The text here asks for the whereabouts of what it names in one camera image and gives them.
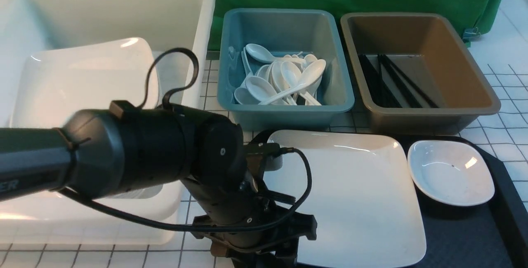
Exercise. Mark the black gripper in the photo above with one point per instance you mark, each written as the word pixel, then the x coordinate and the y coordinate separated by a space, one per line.
pixel 276 247

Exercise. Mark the large white square plate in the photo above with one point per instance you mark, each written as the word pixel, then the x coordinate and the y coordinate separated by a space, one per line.
pixel 363 199

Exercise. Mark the small white sauce dish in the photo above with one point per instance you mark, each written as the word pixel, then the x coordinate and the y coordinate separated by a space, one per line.
pixel 449 172

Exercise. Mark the white ceramic soup spoon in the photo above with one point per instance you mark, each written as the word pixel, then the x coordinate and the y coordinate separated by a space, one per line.
pixel 298 81

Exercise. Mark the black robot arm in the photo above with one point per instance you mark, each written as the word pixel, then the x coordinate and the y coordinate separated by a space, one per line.
pixel 123 148

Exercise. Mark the top stacked white plate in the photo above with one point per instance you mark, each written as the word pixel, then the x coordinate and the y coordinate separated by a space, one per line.
pixel 55 84

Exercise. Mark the pile of white spoons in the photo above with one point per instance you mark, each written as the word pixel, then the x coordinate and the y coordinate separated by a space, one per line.
pixel 263 76

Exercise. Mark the black chopsticks in bin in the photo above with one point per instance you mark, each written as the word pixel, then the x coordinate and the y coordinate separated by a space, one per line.
pixel 390 87

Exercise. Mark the teal plastic bin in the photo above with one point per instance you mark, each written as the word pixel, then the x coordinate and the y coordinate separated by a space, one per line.
pixel 284 31

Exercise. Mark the brown plastic bin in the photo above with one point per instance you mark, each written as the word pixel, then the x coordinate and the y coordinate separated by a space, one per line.
pixel 428 49

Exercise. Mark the black serving tray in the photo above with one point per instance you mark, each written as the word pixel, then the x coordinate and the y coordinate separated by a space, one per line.
pixel 491 235

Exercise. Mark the large white plastic bin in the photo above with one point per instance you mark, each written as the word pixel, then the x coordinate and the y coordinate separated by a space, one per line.
pixel 29 26

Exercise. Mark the metal binder clip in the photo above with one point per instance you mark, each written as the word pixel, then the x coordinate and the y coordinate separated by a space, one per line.
pixel 471 34

